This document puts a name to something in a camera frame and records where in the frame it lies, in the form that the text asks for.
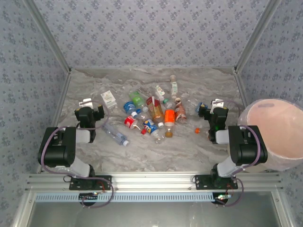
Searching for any green label clear bottle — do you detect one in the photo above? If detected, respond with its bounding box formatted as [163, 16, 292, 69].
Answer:
[128, 91, 149, 113]

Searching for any small bottle plant label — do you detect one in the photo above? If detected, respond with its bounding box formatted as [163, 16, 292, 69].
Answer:
[154, 85, 166, 98]

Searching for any brown drink bottle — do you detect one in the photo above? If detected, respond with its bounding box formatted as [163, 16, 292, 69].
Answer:
[174, 96, 187, 124]

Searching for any blue Pocari label bottle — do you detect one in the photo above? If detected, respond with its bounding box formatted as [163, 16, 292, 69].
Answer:
[122, 101, 140, 114]

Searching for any white carton box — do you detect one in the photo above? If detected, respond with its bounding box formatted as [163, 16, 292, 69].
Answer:
[99, 91, 118, 109]

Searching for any orange label bottle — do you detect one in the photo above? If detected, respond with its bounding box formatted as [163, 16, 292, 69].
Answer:
[163, 109, 176, 138]

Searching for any amber bottle red label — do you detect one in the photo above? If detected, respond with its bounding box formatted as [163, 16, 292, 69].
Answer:
[145, 96, 165, 128]

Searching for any small bottle beige cap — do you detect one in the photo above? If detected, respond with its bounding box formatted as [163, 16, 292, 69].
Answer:
[169, 74, 178, 98]

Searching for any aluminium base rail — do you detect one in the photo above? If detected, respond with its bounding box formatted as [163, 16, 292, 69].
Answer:
[26, 172, 284, 191]

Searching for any red label cola bottle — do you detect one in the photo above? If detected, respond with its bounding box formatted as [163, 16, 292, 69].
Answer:
[124, 115, 147, 135]

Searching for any clear bottle blue cap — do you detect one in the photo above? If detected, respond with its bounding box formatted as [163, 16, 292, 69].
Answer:
[131, 111, 149, 123]

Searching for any small controller board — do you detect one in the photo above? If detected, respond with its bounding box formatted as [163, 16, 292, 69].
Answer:
[213, 192, 232, 204]
[79, 192, 99, 201]

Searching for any clear bottle small blue label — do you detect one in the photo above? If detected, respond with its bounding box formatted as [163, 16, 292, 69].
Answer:
[187, 98, 203, 113]

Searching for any clear bottle green cap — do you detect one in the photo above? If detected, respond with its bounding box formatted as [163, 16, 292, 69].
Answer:
[162, 98, 176, 110]

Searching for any slotted cable duct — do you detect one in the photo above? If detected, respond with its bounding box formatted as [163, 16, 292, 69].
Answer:
[35, 192, 214, 202]

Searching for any long clear water bottle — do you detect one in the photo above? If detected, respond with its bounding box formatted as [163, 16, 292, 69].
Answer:
[101, 122, 130, 147]

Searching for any grey metal sheet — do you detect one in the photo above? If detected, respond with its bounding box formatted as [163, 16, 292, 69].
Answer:
[14, 191, 292, 227]

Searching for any aluminium frame post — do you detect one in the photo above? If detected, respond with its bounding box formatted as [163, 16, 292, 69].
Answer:
[233, 0, 284, 74]
[22, 0, 71, 73]

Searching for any pink round bin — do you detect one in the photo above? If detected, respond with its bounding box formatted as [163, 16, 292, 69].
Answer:
[236, 98, 303, 172]

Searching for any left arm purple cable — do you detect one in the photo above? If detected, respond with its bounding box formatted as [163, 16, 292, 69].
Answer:
[39, 99, 115, 209]

